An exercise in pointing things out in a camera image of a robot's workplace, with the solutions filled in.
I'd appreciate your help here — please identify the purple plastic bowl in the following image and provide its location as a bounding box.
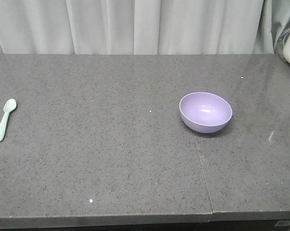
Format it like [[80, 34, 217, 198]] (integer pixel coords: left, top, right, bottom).
[[179, 92, 233, 134]]

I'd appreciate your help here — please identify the mint green plastic spoon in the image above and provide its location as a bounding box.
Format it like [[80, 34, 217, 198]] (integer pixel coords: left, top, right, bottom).
[[0, 99, 17, 142]]

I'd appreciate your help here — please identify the grey stone countertop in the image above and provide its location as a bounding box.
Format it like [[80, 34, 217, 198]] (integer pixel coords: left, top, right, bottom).
[[0, 54, 290, 229]]

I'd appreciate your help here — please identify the white curtain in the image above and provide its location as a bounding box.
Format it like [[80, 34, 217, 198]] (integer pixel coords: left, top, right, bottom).
[[0, 0, 290, 55]]

